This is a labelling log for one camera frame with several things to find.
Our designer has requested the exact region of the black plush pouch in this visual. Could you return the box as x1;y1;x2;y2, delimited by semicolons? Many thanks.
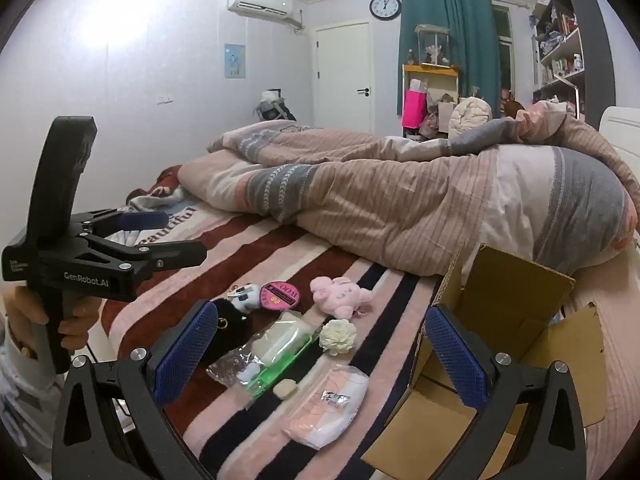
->
212;300;254;361

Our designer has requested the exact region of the round pink black badge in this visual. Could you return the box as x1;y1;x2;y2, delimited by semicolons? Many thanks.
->
258;280;301;311

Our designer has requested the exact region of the pink gift bag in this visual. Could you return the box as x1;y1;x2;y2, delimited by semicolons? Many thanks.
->
402;89;427;130

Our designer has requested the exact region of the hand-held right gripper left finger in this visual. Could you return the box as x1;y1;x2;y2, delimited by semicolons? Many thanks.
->
51;299;221;480

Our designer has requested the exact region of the white door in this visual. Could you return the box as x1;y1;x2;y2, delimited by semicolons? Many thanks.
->
313;21;376;134

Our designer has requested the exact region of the grey stroller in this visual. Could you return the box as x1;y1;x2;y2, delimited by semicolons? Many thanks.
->
252;89;297;124

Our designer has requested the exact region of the pink plush toy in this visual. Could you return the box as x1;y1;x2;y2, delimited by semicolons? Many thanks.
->
310;276;374;320

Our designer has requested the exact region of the brown cloth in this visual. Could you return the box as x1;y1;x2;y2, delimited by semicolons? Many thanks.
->
149;164;187;197

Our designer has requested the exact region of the white gift bag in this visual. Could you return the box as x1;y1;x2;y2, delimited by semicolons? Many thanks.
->
437;100;459;134

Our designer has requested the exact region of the person's left hand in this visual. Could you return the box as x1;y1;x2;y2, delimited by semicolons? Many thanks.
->
1;287;101;361

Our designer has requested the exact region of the pink white packet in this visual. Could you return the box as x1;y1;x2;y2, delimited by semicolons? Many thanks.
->
282;365;371;450

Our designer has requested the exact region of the white black plush keychain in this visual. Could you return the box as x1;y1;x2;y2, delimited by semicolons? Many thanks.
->
227;282;261;314

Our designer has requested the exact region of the glass display case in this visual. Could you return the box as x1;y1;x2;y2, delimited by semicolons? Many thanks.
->
413;24;451;67

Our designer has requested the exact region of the white fabric flower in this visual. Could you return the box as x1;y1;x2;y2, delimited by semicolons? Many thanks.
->
319;319;358;359

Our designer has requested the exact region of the white headboard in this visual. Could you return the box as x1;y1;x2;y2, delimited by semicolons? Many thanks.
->
597;106;640;147

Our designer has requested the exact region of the blue wall poster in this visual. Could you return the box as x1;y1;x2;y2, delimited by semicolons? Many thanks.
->
224;43;247;80

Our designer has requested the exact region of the white printed blanket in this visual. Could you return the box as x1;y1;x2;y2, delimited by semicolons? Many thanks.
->
125;187;211;252

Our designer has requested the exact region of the green curtain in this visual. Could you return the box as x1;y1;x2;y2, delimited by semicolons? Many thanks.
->
397;0;504;117

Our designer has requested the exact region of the striped plush blanket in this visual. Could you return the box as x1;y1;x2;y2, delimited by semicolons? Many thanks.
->
97;200;640;480

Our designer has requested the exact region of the round wall clock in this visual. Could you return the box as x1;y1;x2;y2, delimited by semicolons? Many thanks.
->
369;0;403;22

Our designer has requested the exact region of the yellow shelf cabinet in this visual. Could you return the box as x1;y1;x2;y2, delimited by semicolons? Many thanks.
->
401;63;461;137

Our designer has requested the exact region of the person's left forearm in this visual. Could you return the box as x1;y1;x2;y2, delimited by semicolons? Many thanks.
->
0;327;68;463

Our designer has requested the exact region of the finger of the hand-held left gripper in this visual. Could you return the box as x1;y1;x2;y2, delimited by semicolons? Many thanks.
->
67;208;171;237
80;232;207;281

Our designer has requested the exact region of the bookshelf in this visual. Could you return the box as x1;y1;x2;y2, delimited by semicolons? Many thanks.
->
527;0;619;126

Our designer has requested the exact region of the window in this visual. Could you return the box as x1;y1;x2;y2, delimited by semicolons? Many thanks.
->
492;4;516;107

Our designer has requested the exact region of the cream folded blanket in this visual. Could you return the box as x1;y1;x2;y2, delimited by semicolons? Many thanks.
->
448;96;494;139

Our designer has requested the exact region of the clear green zip bag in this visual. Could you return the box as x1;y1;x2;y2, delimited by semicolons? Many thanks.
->
206;310;322;402

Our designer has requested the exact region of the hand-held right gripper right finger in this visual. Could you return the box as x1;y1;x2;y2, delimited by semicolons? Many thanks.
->
424;305;588;480

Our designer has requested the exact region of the pink grey striped quilt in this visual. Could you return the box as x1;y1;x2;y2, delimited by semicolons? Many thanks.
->
177;100;640;277

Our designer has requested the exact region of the cardboard box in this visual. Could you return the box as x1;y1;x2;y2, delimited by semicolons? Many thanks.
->
360;242;609;480

